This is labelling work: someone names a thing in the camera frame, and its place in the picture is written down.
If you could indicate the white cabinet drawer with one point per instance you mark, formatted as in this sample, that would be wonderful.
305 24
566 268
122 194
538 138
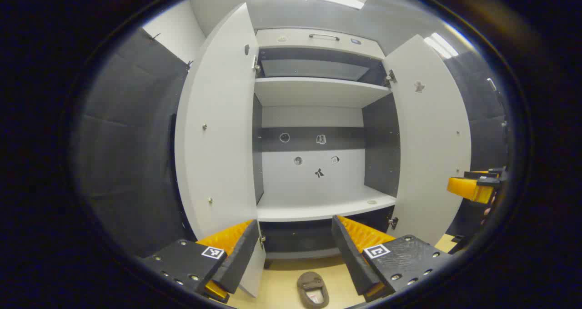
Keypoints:
291 43

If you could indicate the brown shoe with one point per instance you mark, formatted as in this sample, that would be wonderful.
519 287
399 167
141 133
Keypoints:
313 284

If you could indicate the white shoe cabinet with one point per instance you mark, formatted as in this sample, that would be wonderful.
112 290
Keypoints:
313 200

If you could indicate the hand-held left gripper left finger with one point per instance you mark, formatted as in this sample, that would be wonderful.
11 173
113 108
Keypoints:
241 259

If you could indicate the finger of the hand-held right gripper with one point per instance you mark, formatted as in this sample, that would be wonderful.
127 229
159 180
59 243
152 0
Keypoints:
468 187

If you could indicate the black table clamp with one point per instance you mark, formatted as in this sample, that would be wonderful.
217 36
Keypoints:
457 239

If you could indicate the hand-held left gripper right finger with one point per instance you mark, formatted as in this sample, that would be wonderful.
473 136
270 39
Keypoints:
350 254

